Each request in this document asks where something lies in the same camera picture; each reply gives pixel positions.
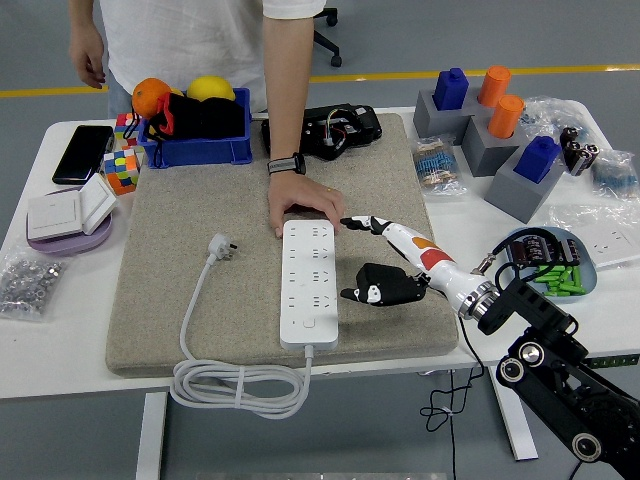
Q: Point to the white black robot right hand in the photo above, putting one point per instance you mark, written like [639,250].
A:
[440,265]

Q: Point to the person's right hand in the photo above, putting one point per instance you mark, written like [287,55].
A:
[87,57]

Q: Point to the person's left hand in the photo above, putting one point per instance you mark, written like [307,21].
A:
[300,192]

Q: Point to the black plug adapter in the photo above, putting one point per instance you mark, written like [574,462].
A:
[380,274]

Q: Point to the white power strip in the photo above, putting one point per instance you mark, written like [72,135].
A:
[307,280]

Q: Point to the person's right forearm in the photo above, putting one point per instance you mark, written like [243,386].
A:
[82,15]

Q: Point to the person's left forearm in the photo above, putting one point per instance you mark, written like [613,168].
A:
[285,100]

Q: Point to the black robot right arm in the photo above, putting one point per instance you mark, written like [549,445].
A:
[530,305]

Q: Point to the black grey wristwatch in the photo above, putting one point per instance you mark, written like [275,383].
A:
[285,164]

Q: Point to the orange fruit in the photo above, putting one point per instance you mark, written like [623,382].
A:
[147,95]

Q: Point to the small colourful puzzle cube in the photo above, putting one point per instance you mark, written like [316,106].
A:
[125,130]

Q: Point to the black smartphone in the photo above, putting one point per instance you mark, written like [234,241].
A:
[82,152]

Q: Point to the pile of dark capacitors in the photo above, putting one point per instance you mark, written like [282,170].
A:
[535,250]

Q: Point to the bag of striped resistors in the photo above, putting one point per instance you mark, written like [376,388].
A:
[435,167]

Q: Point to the person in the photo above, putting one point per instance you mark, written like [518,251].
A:
[185,45]

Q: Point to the grey block holder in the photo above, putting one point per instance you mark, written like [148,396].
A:
[480,111]
[430,125]
[480,155]
[510,195]

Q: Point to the grey-brown mat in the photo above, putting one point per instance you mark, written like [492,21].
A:
[200,200]

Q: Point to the blue plastic bin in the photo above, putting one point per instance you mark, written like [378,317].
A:
[200,150]

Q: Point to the large colourful puzzle cube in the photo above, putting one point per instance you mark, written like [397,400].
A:
[122,172]

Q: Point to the pile of green batteries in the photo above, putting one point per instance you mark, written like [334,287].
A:
[560,282]

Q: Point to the yellow lemon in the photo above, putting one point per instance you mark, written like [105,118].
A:
[210,87]

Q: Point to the black office chair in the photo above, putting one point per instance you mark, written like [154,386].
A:
[336,61]

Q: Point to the blue square peg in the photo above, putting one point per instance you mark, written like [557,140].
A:
[537,160]
[450,90]

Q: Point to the light blue plate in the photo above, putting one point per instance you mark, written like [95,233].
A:
[590,280]

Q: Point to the orange cylinder peg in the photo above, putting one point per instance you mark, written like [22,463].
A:
[494,85]
[505,117]

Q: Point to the clear bag with white socket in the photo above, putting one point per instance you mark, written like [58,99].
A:
[615,240]

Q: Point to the bundle of black capacitors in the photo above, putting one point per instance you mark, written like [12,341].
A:
[580,152]

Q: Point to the clear bag of small parts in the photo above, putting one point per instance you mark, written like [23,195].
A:
[545,117]

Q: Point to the purple plate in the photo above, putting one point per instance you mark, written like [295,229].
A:
[65,246]

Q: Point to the clear bag of blue resistors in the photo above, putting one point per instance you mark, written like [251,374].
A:
[615,175]

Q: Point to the black table control panel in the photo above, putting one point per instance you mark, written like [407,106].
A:
[615,361]

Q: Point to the bag of metal nuts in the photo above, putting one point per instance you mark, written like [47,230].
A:
[27,282]

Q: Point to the tilted white wall switch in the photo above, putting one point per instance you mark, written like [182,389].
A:
[97,202]

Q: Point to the flat white wall switch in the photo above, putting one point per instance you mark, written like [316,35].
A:
[52,215]

